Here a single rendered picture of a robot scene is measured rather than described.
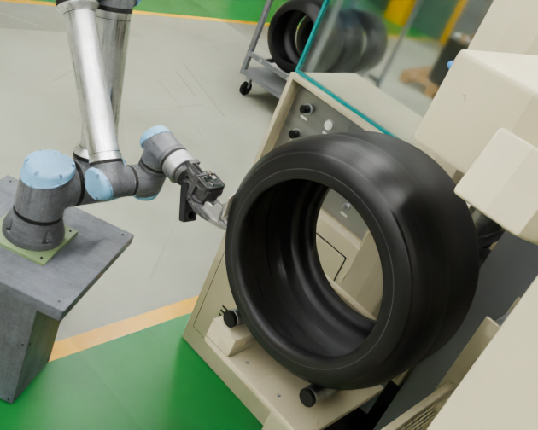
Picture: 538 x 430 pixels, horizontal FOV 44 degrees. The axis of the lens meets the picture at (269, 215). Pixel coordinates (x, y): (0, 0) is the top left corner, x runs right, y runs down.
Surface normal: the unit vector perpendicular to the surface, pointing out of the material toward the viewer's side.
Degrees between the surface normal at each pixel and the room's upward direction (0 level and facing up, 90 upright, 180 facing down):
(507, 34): 90
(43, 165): 7
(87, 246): 0
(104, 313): 0
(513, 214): 72
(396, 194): 45
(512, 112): 90
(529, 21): 90
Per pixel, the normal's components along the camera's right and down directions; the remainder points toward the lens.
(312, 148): -0.44, -0.63
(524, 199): -0.51, -0.11
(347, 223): -0.66, 0.15
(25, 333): -0.23, 0.42
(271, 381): 0.36, -0.80
